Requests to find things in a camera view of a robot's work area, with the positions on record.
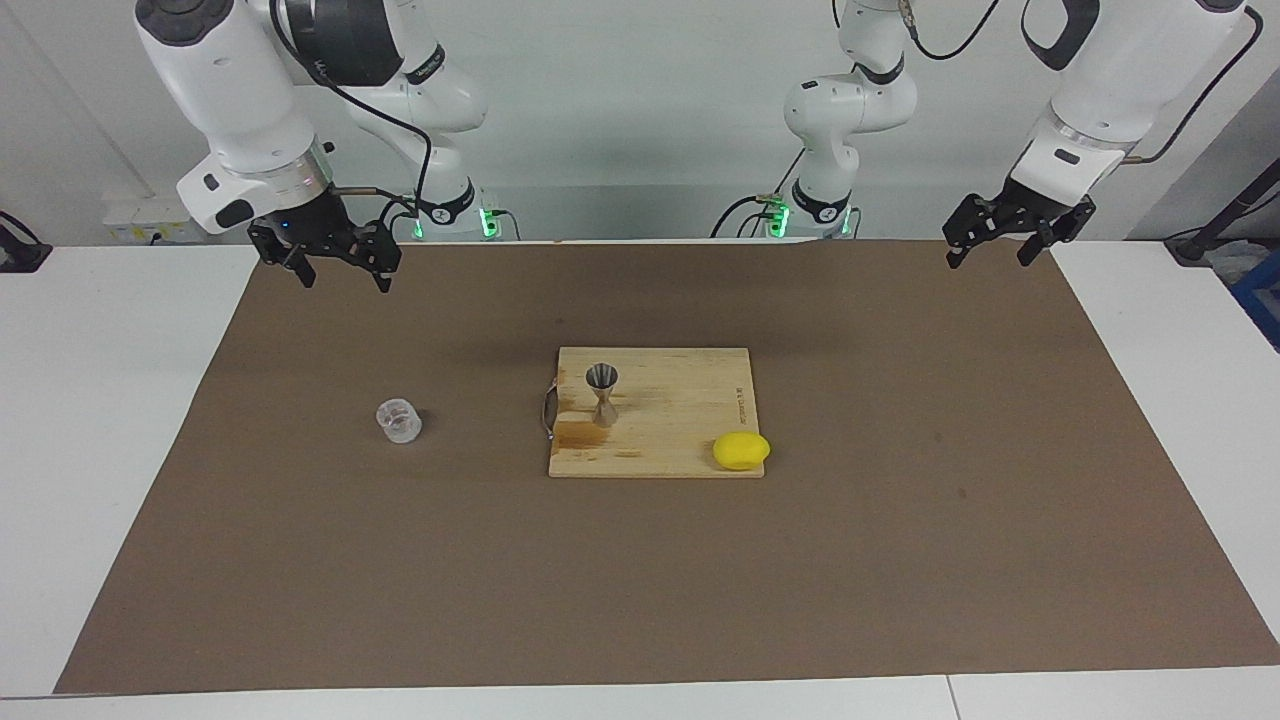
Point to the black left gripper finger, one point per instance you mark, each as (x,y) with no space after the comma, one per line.
(1060,238)
(968,228)

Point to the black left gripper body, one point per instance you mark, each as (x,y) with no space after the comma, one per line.
(1040,210)

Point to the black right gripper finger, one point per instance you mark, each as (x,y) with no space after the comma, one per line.
(300,265)
(383,258)

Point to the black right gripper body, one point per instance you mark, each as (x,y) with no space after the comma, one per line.
(305,225)

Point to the small clear glass cup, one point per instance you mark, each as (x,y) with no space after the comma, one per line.
(399,422)

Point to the steel double jigger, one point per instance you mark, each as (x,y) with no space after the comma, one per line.
(603,400)

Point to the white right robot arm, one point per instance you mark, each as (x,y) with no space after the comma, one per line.
(230,90)

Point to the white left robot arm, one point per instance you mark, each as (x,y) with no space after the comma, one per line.
(850,110)

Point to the white power strip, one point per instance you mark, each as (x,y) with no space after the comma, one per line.
(150,215)

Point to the black stand pole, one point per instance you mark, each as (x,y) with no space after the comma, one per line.
(1225,220)

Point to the blue crate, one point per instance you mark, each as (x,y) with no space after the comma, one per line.
(1262,300)

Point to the yellow lemon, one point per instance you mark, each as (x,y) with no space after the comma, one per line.
(741,451)

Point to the wooden cutting board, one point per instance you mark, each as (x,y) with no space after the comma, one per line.
(670,400)

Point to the brown paper table mat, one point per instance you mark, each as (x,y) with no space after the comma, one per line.
(640,580)

